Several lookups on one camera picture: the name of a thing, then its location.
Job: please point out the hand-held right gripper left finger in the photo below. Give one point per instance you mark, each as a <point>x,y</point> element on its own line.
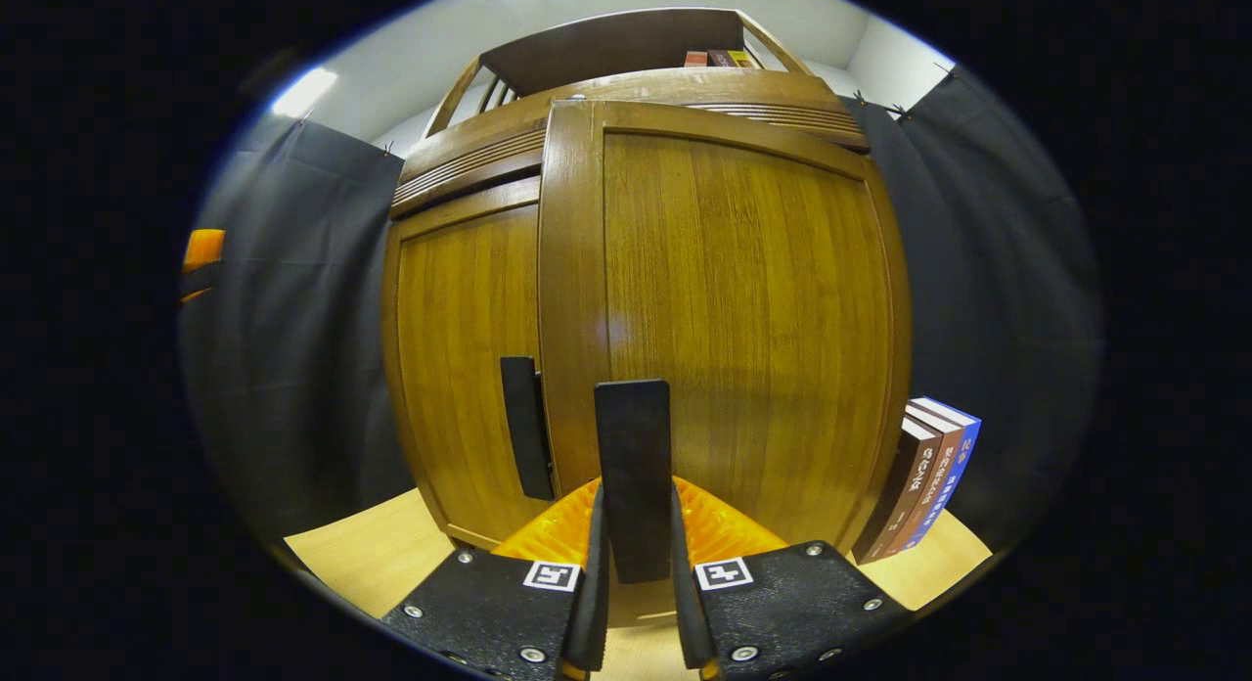
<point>587,612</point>

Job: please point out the wooden double-door shoe cabinet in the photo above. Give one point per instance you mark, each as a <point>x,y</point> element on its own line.
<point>606,50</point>

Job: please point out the blue spine book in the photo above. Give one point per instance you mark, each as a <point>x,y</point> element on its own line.
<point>957,466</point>

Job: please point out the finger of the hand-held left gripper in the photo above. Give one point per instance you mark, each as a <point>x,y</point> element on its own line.
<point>203,248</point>

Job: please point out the black backdrop cloth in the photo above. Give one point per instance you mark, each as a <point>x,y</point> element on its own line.
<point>293,368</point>

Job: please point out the wooden cabinet door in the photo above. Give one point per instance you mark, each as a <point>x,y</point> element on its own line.
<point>460,368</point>
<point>743,319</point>

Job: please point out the dark brown spine book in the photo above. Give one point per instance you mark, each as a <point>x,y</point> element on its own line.
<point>895,495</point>

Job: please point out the ceiling light panel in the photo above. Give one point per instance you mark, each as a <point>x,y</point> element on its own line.
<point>303,92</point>

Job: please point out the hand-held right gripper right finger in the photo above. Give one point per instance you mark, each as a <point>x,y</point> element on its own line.
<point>690,612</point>

